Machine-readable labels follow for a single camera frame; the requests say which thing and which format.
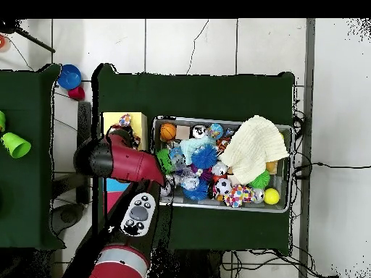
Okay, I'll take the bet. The colourful dotted napkin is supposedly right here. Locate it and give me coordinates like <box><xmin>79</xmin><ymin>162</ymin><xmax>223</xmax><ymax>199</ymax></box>
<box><xmin>111</xmin><ymin>113</ymin><xmax>141</xmax><ymax>150</ymax></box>
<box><xmin>222</xmin><ymin>184</ymin><xmax>257</xmax><ymax>209</ymax></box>

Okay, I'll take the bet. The wooden box with three holes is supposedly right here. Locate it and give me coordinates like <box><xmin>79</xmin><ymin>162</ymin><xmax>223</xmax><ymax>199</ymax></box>
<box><xmin>99</xmin><ymin>111</ymin><xmax>150</xmax><ymax>214</ymax></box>

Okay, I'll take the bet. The silver mesh bin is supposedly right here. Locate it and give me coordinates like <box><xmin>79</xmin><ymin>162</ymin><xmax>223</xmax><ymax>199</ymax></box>
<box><xmin>150</xmin><ymin>115</ymin><xmax>293</xmax><ymax>214</ymax></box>

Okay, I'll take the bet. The light blue cloth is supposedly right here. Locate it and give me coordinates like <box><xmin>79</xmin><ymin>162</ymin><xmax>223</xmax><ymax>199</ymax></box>
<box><xmin>179</xmin><ymin>135</ymin><xmax>217</xmax><ymax>166</ymax></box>

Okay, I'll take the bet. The blue spiky ball with eyes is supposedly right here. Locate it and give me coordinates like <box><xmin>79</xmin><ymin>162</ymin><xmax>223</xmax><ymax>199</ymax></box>
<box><xmin>191</xmin><ymin>143</ymin><xmax>218</xmax><ymax>170</ymax></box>

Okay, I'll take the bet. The green spiky ball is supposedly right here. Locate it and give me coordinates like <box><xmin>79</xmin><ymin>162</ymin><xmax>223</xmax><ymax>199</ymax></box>
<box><xmin>156</xmin><ymin>148</ymin><xmax>175</xmax><ymax>174</ymax></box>

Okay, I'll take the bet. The orange basketball toy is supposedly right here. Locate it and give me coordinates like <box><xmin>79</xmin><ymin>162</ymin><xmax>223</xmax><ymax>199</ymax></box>
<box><xmin>159</xmin><ymin>122</ymin><xmax>177</xmax><ymax>141</ymax></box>

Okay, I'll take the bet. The small globe ball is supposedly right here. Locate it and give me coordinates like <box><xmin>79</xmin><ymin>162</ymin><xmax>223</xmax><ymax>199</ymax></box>
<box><xmin>207</xmin><ymin>123</ymin><xmax>225</xmax><ymax>140</ymax></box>

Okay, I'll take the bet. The black and white soccer ball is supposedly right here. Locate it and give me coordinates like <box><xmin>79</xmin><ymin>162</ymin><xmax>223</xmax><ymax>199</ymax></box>
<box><xmin>214</xmin><ymin>177</ymin><xmax>233</xmax><ymax>196</ymax></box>

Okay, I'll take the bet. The dark green tablecloth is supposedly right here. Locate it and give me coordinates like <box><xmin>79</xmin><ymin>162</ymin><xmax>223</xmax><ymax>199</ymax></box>
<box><xmin>91</xmin><ymin>62</ymin><xmax>296</xmax><ymax>257</ymax></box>

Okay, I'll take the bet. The cream waffle cloth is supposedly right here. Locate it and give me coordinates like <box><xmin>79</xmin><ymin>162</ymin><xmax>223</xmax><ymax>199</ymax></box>
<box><xmin>218</xmin><ymin>114</ymin><xmax>290</xmax><ymax>186</ymax></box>

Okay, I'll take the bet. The yellow tennis ball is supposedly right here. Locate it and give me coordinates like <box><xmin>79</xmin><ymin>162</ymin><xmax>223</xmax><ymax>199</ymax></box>
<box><xmin>263</xmin><ymin>188</ymin><xmax>281</xmax><ymax>206</ymax></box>

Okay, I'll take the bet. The black upright board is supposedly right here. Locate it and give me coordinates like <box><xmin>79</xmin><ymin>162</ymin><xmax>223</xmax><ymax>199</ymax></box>
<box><xmin>77</xmin><ymin>101</ymin><xmax>93</xmax><ymax>205</ymax></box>

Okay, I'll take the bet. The red cup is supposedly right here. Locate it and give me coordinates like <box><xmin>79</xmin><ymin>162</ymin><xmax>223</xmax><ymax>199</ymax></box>
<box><xmin>67</xmin><ymin>85</ymin><xmax>86</xmax><ymax>101</ymax></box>

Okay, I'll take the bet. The black floor stand base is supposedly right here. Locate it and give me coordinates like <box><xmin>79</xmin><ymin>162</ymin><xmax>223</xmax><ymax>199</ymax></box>
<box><xmin>51</xmin><ymin>202</ymin><xmax>86</xmax><ymax>232</ymax></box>

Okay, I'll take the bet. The blue bowl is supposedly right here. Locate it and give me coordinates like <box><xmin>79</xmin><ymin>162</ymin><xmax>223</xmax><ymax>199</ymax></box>
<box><xmin>57</xmin><ymin>64</ymin><xmax>83</xmax><ymax>90</ymax></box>

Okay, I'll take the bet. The green cloth side table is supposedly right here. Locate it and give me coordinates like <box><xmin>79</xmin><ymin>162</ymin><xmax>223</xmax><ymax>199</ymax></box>
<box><xmin>0</xmin><ymin>63</ymin><xmax>66</xmax><ymax>251</ymax></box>

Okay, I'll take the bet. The black tripod pole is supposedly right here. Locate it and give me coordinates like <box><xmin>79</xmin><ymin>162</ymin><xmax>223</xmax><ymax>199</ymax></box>
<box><xmin>0</xmin><ymin>19</ymin><xmax>57</xmax><ymax>54</ymax></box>

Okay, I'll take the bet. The black cable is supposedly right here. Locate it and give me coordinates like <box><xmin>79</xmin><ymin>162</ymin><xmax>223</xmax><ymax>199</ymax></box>
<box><xmin>292</xmin><ymin>161</ymin><xmax>371</xmax><ymax>182</ymax></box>

